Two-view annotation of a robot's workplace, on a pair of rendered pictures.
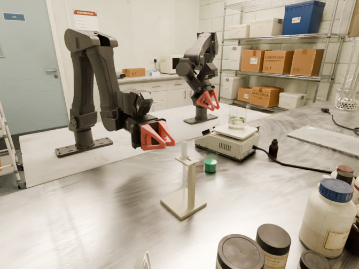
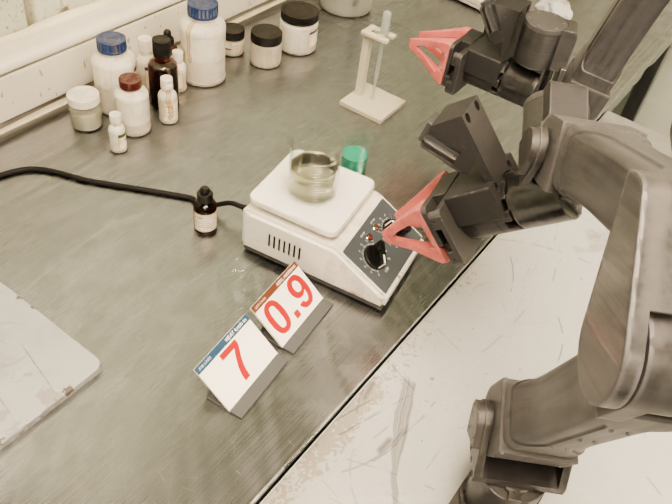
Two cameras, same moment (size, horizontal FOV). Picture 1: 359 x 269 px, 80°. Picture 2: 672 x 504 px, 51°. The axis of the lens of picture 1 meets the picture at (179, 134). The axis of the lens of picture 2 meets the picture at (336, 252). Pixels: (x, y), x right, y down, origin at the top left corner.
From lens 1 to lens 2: 1.44 m
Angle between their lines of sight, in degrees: 111
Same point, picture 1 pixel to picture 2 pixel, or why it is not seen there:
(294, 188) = (196, 140)
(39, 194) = not seen: hidden behind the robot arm
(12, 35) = not seen: outside the picture
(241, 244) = (299, 13)
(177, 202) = (380, 98)
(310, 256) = (235, 31)
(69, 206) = not seen: hidden behind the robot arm
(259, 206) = (263, 107)
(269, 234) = (270, 31)
